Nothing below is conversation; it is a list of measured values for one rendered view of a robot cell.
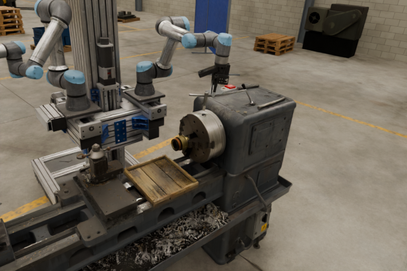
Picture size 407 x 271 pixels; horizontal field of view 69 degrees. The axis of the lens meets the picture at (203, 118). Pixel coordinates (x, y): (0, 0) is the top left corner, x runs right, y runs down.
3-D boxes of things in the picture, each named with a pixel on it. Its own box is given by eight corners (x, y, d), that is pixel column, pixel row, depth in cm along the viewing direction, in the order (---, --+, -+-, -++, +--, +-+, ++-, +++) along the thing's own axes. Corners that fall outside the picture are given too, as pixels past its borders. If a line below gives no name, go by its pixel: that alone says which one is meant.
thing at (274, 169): (232, 202, 291) (243, 124, 253) (270, 233, 258) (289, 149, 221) (182, 230, 255) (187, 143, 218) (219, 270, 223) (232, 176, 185)
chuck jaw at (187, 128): (194, 133, 186) (187, 115, 187) (198, 131, 182) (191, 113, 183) (179, 138, 180) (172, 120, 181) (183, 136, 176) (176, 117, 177)
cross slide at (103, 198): (103, 167, 175) (102, 160, 173) (137, 208, 146) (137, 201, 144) (74, 176, 165) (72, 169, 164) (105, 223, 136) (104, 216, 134)
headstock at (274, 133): (243, 124, 253) (249, 80, 236) (289, 149, 221) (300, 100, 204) (187, 143, 218) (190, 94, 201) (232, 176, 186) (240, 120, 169)
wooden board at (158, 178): (165, 158, 198) (165, 153, 196) (198, 187, 174) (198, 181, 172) (123, 173, 180) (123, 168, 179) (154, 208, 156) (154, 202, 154)
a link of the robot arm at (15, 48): (28, 56, 164) (25, 41, 161) (8, 60, 156) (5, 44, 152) (19, 54, 168) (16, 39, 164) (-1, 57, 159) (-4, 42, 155)
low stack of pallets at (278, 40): (270, 45, 1016) (272, 32, 997) (294, 50, 971) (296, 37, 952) (252, 50, 925) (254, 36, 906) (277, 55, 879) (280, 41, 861)
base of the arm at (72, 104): (62, 105, 193) (60, 91, 189) (85, 100, 202) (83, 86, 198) (70, 113, 183) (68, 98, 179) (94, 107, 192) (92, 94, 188)
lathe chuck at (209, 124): (188, 142, 205) (192, 101, 189) (217, 168, 185) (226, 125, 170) (177, 146, 200) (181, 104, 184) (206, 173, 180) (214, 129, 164)
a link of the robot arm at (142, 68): (133, 78, 220) (132, 60, 214) (150, 76, 227) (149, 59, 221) (140, 83, 211) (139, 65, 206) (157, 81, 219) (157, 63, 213)
